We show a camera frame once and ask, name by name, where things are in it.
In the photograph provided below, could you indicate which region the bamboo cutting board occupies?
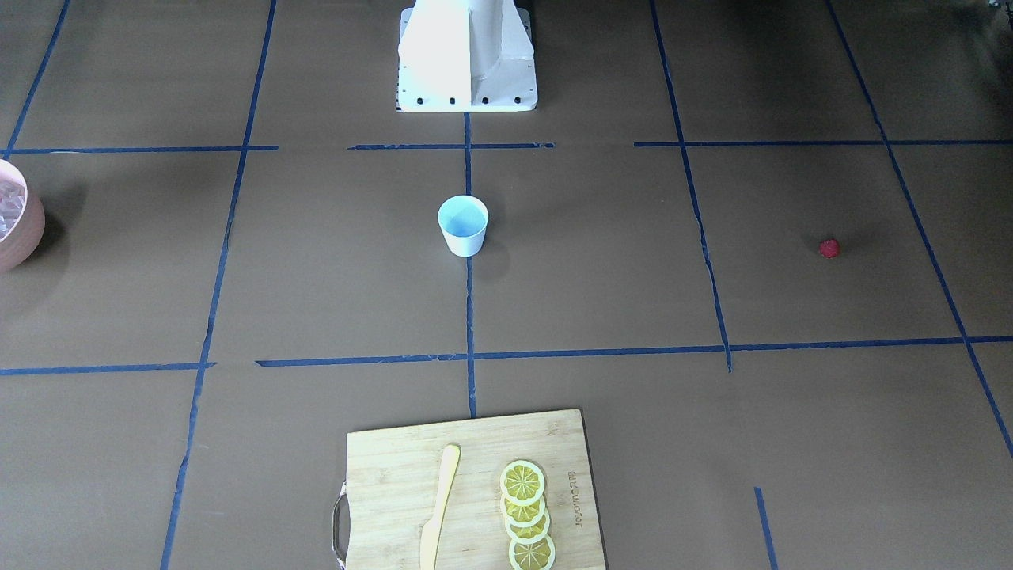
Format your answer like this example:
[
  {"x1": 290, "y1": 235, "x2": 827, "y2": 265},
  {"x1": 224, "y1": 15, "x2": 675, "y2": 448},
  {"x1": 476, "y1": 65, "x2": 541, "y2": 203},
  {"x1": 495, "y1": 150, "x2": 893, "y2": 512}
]
[{"x1": 332, "y1": 408, "x2": 605, "y2": 569}]

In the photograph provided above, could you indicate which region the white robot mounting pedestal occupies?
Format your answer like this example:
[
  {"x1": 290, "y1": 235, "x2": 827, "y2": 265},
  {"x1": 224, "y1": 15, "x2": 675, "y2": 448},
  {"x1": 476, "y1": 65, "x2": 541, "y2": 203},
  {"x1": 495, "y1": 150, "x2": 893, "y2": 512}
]
[{"x1": 396, "y1": 1, "x2": 538, "y2": 113}]

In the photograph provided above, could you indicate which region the pile of ice cubes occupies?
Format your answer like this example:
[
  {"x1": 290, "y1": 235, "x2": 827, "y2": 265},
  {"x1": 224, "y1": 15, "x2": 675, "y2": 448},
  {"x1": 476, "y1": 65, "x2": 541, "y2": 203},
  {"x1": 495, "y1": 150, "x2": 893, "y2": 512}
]
[{"x1": 0, "y1": 180, "x2": 28, "y2": 241}]

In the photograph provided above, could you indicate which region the red strawberry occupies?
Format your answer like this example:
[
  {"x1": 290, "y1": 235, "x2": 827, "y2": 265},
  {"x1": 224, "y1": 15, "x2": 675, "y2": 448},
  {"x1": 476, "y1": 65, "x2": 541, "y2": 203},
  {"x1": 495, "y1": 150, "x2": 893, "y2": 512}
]
[{"x1": 819, "y1": 238, "x2": 840, "y2": 259}]

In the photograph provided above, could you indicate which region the lemon slice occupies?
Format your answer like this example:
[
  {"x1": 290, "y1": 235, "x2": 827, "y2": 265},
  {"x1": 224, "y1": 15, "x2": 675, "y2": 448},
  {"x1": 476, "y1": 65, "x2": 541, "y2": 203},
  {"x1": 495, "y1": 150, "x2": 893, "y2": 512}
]
[
  {"x1": 504, "y1": 511, "x2": 551, "y2": 545},
  {"x1": 499, "y1": 459, "x2": 546, "y2": 507},
  {"x1": 500, "y1": 497, "x2": 546, "y2": 528},
  {"x1": 509, "y1": 535, "x2": 556, "y2": 570}
]

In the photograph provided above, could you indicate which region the light blue plastic cup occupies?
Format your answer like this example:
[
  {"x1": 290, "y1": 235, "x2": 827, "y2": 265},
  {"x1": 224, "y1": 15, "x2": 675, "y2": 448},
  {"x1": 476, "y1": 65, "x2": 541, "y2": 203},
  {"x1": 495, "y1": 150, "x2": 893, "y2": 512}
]
[{"x1": 437, "y1": 195, "x2": 491, "y2": 257}]

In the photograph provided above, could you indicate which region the lemon slice bottom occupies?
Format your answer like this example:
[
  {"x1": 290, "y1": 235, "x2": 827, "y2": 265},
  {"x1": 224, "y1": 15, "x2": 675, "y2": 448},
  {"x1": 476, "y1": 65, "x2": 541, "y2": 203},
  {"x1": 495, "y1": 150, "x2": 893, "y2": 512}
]
[{"x1": 509, "y1": 535, "x2": 556, "y2": 570}]

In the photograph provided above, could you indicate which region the lemon slice top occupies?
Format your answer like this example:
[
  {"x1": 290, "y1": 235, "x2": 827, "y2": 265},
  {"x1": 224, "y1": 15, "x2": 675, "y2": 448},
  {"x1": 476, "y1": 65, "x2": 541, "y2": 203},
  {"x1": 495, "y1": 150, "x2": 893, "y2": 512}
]
[{"x1": 499, "y1": 459, "x2": 546, "y2": 507}]

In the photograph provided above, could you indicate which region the pink bowl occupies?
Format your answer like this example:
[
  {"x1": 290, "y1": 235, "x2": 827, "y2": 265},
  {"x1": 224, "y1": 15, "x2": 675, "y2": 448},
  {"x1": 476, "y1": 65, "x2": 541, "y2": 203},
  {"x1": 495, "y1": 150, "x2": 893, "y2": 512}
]
[{"x1": 1, "y1": 160, "x2": 46, "y2": 273}]

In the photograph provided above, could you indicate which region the yellow plastic knife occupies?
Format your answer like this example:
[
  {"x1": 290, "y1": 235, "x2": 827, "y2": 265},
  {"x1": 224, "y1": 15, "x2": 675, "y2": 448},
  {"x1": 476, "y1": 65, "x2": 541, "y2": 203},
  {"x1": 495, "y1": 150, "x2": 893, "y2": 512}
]
[{"x1": 419, "y1": 443, "x2": 461, "y2": 569}]

